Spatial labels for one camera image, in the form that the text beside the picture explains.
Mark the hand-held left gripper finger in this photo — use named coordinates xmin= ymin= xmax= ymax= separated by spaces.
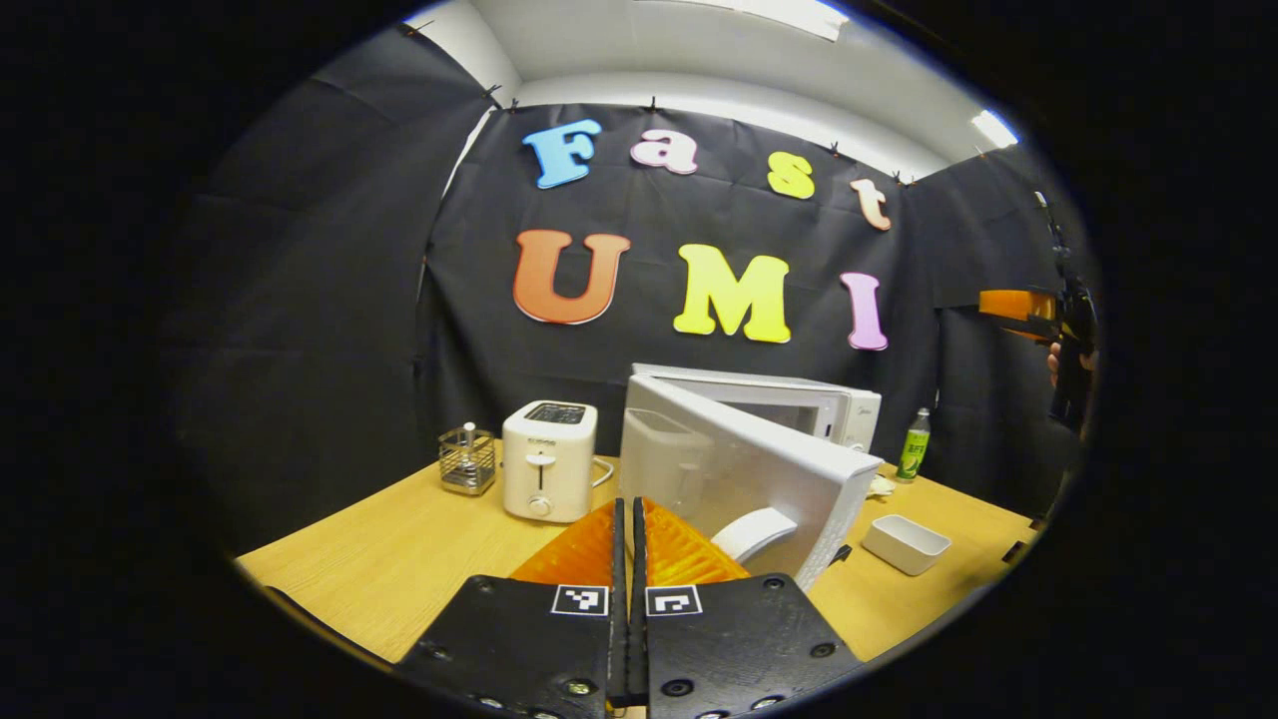
xmin=631 ymin=497 xmax=862 ymax=719
xmin=397 ymin=497 xmax=628 ymax=719

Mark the white microwave oven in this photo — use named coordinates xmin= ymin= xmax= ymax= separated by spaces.
xmin=619 ymin=362 xmax=885 ymax=592

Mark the small ceiling light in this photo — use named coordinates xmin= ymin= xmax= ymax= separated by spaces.
xmin=971 ymin=110 xmax=1019 ymax=149

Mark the green drink bottle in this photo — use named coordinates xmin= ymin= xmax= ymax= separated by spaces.
xmin=896 ymin=407 xmax=932 ymax=483

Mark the white toaster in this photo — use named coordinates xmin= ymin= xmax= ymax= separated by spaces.
xmin=502 ymin=400 xmax=599 ymax=523

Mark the white rectangular tray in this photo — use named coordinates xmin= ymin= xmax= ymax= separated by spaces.
xmin=861 ymin=514 xmax=952 ymax=577

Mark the large ceiling light panel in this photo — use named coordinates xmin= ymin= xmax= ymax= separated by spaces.
xmin=739 ymin=0 xmax=850 ymax=41

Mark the black backdrop cloth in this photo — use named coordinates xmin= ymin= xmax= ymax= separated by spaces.
xmin=160 ymin=25 xmax=1099 ymax=550

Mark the wire utensil holder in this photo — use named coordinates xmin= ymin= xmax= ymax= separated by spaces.
xmin=438 ymin=422 xmax=497 ymax=496

